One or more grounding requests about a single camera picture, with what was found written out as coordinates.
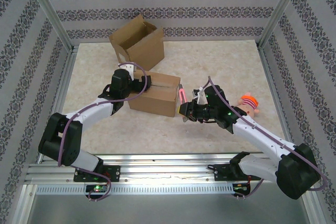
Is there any pink utility knife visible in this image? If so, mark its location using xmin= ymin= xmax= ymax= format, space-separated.
xmin=177 ymin=83 xmax=188 ymax=124

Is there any aluminium side rail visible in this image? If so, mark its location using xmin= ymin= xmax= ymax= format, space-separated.
xmin=258 ymin=45 xmax=300 ymax=162
xmin=36 ymin=45 xmax=79 ymax=163

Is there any cardboard box with teddy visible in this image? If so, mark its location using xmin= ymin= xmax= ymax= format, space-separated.
xmin=128 ymin=70 xmax=182 ymax=118

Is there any wide aluminium mounting rail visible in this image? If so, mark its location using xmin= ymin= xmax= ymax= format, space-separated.
xmin=25 ymin=153 xmax=312 ymax=184

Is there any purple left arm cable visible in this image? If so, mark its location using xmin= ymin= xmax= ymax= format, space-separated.
xmin=57 ymin=62 xmax=148 ymax=203

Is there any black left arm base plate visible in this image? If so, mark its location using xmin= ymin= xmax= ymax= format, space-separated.
xmin=73 ymin=165 xmax=121 ymax=183

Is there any grey metal panel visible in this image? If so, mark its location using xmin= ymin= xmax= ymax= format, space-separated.
xmin=26 ymin=195 xmax=316 ymax=224

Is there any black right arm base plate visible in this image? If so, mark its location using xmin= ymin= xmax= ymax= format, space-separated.
xmin=214 ymin=163 xmax=261 ymax=183

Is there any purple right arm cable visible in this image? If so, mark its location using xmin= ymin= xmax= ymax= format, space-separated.
xmin=207 ymin=76 xmax=329 ymax=201

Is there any white slotted cable duct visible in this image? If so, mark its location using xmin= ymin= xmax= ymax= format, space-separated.
xmin=35 ymin=183 xmax=234 ymax=196

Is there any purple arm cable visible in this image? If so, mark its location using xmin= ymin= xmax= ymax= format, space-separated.
xmin=207 ymin=76 xmax=329 ymax=201
xmin=57 ymin=62 xmax=148 ymax=203

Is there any cardboard box with doll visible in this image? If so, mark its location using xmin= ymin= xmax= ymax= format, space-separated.
xmin=109 ymin=14 xmax=165 ymax=72

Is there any aluminium frame post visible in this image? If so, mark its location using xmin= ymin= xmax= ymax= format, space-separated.
xmin=257 ymin=0 xmax=307 ymax=49
xmin=22 ymin=0 xmax=79 ymax=51

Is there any striped doll with orange hat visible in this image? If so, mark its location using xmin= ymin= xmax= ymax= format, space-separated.
xmin=237 ymin=91 xmax=260 ymax=117

